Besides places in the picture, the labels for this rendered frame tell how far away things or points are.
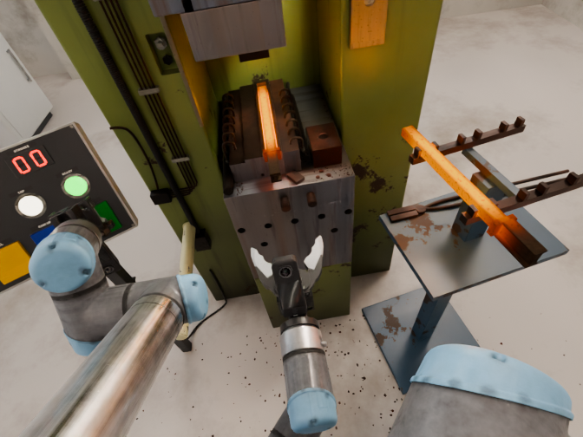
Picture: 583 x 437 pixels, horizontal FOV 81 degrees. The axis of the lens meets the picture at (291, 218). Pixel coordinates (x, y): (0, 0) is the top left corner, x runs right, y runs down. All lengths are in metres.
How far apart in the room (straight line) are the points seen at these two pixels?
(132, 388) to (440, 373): 0.28
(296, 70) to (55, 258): 1.06
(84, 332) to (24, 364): 1.64
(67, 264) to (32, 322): 1.82
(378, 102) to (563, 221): 1.53
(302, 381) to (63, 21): 0.90
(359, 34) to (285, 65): 0.45
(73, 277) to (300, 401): 0.37
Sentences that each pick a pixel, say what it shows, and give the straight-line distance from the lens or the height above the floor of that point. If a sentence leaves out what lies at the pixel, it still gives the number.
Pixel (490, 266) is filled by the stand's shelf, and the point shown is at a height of 0.76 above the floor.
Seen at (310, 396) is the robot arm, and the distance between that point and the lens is 0.58.
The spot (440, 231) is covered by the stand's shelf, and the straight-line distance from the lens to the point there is 1.07.
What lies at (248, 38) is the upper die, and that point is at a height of 1.30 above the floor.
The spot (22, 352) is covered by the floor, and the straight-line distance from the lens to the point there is 2.29.
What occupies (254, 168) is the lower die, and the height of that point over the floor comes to 0.95.
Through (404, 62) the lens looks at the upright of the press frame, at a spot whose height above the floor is 1.12.
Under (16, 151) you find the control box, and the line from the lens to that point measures 0.95.
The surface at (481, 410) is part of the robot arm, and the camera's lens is 0.32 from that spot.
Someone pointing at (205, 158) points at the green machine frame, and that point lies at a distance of 1.14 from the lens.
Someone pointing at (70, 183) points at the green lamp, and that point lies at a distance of 0.94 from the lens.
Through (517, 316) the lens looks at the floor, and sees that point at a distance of 1.92.
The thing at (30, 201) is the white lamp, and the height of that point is 1.10.
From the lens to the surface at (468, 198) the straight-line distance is 0.80.
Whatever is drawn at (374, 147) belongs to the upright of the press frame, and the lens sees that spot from 1.21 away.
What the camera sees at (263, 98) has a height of 1.01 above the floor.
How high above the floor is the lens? 1.58
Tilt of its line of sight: 49 degrees down
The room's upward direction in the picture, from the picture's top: 10 degrees counter-clockwise
